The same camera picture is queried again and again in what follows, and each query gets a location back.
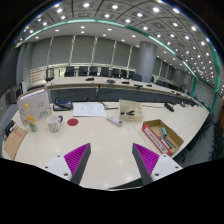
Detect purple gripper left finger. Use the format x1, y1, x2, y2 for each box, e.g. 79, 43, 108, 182
43, 143, 91, 185

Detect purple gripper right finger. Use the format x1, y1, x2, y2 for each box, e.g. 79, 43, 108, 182
132, 143, 182, 185

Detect red brown cardboard tray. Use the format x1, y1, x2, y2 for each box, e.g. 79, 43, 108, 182
142, 119, 183, 156

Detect tools in tray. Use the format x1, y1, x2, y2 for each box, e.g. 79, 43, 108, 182
159, 127, 176, 149

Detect red round coaster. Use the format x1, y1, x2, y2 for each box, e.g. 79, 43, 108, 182
67, 118, 79, 126

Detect white patterned mug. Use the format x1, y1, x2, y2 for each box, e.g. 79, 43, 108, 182
47, 115, 63, 133

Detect white paper sheet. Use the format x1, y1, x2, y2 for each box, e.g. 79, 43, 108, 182
73, 103, 106, 117

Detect open beige cardboard box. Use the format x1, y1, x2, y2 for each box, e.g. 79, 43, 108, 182
119, 100, 144, 122

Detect white power strip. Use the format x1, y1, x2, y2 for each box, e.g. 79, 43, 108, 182
106, 116, 123, 127

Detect black remote on table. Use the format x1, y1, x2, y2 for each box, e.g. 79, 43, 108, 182
164, 103, 174, 112

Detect black tray device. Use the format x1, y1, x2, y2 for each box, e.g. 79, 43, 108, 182
53, 99, 73, 111

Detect brown envelope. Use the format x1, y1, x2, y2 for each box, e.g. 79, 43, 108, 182
3, 127, 27, 160

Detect white cardboard box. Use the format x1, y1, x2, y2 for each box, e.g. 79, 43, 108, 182
17, 88, 52, 126

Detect long conference desk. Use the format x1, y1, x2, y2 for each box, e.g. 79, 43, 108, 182
45, 77, 199, 106

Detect grey round pillar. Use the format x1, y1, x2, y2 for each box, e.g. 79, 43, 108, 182
136, 41, 157, 83

